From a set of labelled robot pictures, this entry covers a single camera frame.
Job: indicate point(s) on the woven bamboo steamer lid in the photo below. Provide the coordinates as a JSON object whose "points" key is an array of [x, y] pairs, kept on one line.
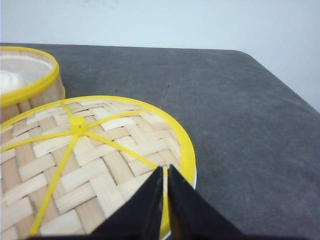
{"points": [[67, 166]]}

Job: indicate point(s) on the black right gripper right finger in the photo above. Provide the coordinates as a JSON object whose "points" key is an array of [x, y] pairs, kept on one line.
{"points": [[191, 217]]}

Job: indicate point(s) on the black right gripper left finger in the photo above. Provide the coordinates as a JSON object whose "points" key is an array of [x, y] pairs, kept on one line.
{"points": [[141, 215]]}

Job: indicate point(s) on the white steamed bun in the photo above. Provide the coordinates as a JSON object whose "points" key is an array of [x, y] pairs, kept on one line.
{"points": [[10, 81]]}

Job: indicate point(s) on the steamer basket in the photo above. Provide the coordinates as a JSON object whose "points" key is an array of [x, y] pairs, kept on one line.
{"points": [[42, 76]]}

